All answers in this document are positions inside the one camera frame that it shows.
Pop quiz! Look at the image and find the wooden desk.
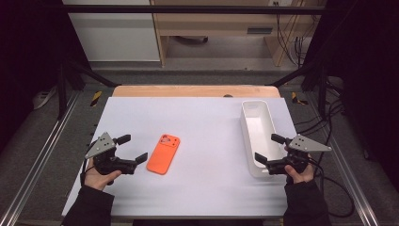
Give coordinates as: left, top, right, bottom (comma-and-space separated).
150, 0, 327, 68

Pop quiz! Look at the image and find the aluminium rail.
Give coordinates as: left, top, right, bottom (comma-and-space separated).
305, 92, 381, 226
0, 90, 81, 226

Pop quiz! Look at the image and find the wooden table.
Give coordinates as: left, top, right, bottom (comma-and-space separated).
112, 84, 281, 99

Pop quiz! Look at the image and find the dark curtain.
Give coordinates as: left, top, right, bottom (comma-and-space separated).
302, 0, 399, 189
0, 0, 92, 152

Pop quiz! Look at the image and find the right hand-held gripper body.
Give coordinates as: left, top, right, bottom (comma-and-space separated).
265, 134, 333, 176

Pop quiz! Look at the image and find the person's left hand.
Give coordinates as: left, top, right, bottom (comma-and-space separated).
84, 158, 122, 191

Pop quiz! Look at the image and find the white cabinet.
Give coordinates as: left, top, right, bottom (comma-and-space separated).
61, 0, 161, 62

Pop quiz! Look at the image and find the white plastic bin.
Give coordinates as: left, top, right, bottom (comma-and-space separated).
239, 100, 288, 179

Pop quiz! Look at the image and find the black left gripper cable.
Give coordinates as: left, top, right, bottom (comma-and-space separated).
80, 142, 97, 186

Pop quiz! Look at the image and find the person's right hand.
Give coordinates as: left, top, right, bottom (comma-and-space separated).
283, 145, 315, 185

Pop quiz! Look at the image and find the grey desk label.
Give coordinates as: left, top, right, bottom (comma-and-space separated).
247, 27, 274, 35

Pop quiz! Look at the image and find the black floor cable bundle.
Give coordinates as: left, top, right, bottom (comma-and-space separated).
295, 74, 346, 164

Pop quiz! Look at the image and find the orange phone case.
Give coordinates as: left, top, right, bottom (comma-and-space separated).
146, 134, 182, 176

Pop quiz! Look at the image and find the yellow black tape marker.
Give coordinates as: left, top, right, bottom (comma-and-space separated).
89, 90, 104, 107
291, 91, 309, 106

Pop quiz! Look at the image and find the black frame strut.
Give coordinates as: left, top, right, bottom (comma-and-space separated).
266, 59, 328, 119
56, 59, 121, 121

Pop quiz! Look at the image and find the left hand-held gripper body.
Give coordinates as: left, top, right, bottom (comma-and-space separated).
85, 131, 139, 176

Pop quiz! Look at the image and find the black horizontal frame bar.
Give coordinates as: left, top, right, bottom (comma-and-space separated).
62, 4, 327, 15

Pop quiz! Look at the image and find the black hanging cable bundle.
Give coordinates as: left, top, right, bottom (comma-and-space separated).
274, 1, 314, 68

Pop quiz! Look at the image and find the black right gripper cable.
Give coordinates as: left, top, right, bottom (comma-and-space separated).
309, 156, 356, 218

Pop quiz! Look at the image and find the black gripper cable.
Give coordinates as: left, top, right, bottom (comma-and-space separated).
80, 142, 97, 186
309, 156, 356, 218

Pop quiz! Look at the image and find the white power strip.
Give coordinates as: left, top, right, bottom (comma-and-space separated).
32, 86, 58, 110

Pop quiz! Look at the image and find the white table mat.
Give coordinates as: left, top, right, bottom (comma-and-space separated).
61, 96, 327, 219

